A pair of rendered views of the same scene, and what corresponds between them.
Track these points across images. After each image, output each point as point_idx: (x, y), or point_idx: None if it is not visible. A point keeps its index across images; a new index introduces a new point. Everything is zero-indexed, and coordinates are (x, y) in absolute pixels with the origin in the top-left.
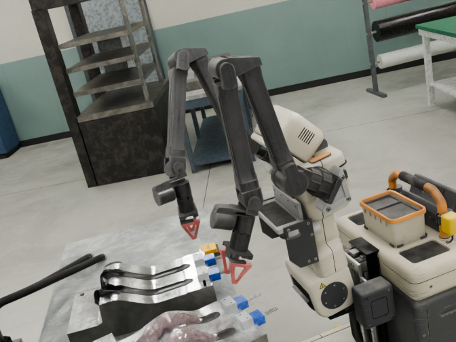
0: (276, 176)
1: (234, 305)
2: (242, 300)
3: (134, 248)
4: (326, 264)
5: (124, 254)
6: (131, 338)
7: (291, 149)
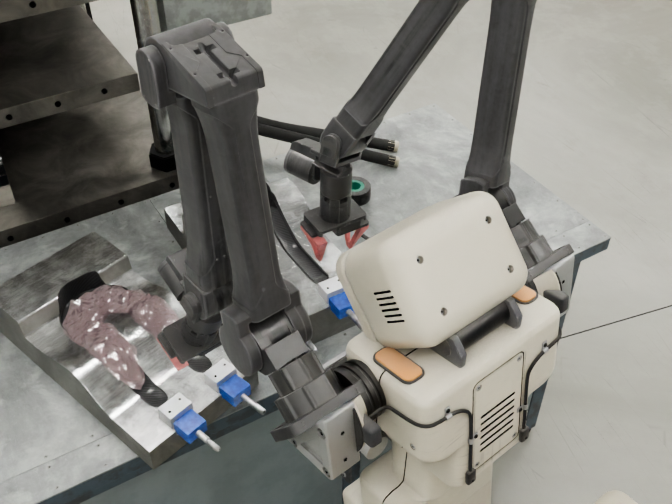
0: None
1: (213, 383)
2: (230, 391)
3: (433, 189)
4: (369, 500)
5: (412, 185)
6: (138, 282)
7: (359, 298)
